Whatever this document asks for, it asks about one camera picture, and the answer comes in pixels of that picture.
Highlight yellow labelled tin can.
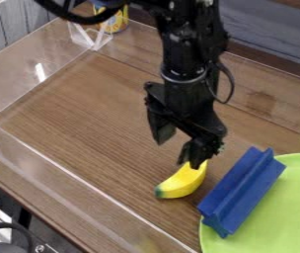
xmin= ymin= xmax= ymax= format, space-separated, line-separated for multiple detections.
xmin=91 ymin=0 xmax=130 ymax=34

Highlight black cable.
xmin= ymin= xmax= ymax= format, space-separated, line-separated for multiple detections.
xmin=0 ymin=222 xmax=36 ymax=253

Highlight yellow toy banana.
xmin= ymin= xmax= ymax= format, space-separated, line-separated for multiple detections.
xmin=154 ymin=161 xmax=209 ymax=199

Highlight blue plastic block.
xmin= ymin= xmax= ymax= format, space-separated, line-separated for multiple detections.
xmin=198 ymin=146 xmax=286 ymax=238

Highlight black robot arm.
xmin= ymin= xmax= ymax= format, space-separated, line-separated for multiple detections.
xmin=34 ymin=0 xmax=231 ymax=168

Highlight green plate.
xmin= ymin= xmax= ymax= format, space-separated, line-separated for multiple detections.
xmin=199 ymin=153 xmax=300 ymax=253

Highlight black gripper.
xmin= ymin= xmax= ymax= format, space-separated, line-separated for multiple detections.
xmin=144 ymin=73 xmax=229 ymax=170

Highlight clear acrylic barrier wall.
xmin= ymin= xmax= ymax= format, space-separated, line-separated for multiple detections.
xmin=0 ymin=11 xmax=300 ymax=253

